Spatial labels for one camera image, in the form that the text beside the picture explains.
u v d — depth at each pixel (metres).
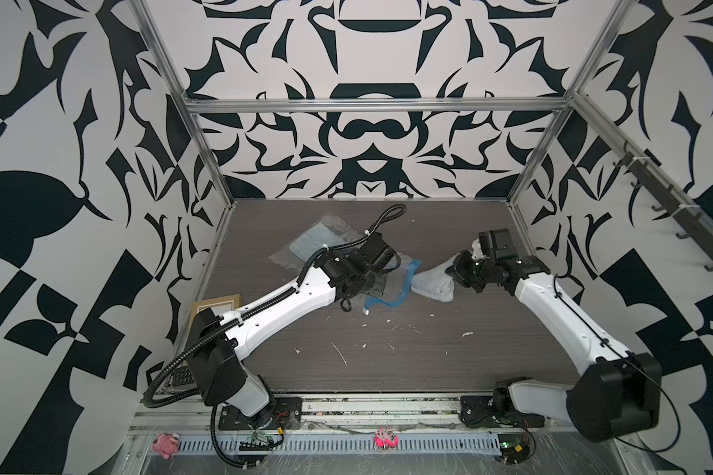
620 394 0.40
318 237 1.06
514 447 0.71
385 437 0.71
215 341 0.40
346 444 0.71
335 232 1.07
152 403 0.38
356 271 0.53
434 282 0.82
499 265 0.61
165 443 0.68
